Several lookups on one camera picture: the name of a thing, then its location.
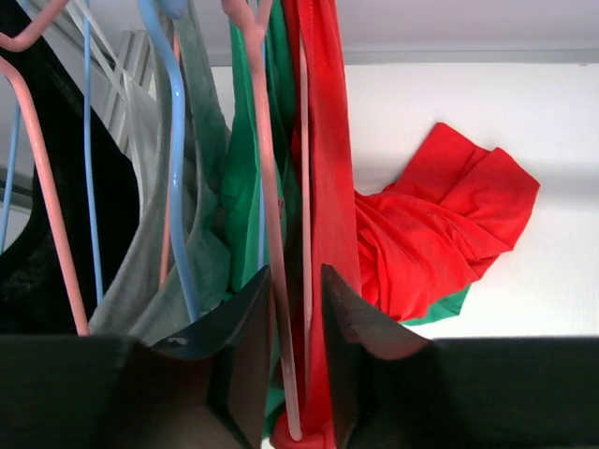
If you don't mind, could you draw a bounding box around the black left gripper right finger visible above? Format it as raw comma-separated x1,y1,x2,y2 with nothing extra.
321,265,433,448

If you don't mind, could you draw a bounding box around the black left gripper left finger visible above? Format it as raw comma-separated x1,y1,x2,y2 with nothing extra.
116,268,271,448

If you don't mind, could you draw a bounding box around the pink plastic hanger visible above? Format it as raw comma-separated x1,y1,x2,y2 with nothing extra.
221,0,302,441

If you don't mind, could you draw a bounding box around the red tank top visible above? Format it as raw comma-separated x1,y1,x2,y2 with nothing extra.
270,1,540,448

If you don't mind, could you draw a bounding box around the green tank top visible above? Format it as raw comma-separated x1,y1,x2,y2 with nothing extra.
218,0,472,436

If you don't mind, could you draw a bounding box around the blue hanger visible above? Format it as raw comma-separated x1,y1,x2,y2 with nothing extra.
83,18,103,303
1,103,21,252
139,1,199,322

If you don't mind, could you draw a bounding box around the grey tank top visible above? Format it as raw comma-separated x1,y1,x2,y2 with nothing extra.
90,2,230,344

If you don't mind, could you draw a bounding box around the black tank top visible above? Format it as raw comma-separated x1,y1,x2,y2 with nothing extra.
0,0,141,336

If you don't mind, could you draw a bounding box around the blue hanger under black top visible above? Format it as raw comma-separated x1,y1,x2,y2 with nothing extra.
1,103,21,252

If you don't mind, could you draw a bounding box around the pink hanger under grey top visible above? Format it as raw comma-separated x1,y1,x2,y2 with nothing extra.
1,1,90,336

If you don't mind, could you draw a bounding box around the blue hanger under white top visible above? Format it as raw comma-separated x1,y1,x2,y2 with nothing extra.
83,18,103,303

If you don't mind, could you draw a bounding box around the left aluminium frame post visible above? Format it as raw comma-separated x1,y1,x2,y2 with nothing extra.
27,0,158,155

